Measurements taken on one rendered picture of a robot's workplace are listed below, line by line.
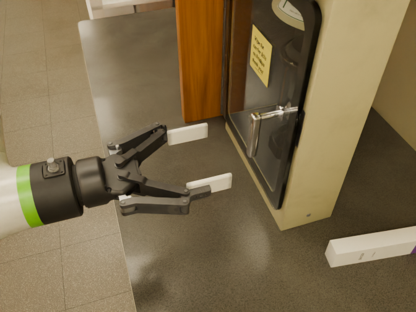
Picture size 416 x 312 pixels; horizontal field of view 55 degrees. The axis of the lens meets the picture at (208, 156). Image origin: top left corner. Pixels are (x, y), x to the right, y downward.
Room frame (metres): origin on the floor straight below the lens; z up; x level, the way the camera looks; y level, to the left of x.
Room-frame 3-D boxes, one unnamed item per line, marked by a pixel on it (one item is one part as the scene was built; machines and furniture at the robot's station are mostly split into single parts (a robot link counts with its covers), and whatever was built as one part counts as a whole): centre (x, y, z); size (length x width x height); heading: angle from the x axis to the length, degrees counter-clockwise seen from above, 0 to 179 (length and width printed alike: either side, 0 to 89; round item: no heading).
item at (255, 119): (0.48, -0.09, 1.17); 0.05 x 0.03 x 0.10; 108
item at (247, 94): (0.59, -0.09, 1.19); 0.30 x 0.01 x 0.40; 18
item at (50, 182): (0.38, 0.22, 1.15); 0.09 x 0.06 x 0.12; 18
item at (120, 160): (0.46, 0.11, 1.14); 0.11 x 0.01 x 0.04; 143
